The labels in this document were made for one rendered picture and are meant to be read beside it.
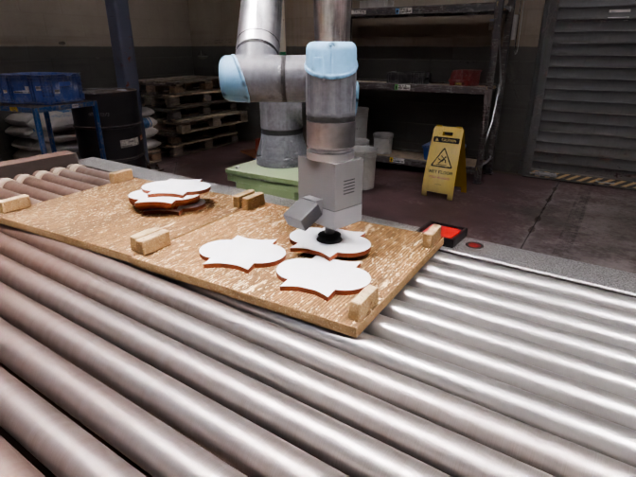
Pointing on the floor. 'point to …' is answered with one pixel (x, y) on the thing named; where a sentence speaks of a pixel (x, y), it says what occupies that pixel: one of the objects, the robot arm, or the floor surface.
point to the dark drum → (111, 126)
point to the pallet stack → (189, 113)
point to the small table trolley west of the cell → (50, 121)
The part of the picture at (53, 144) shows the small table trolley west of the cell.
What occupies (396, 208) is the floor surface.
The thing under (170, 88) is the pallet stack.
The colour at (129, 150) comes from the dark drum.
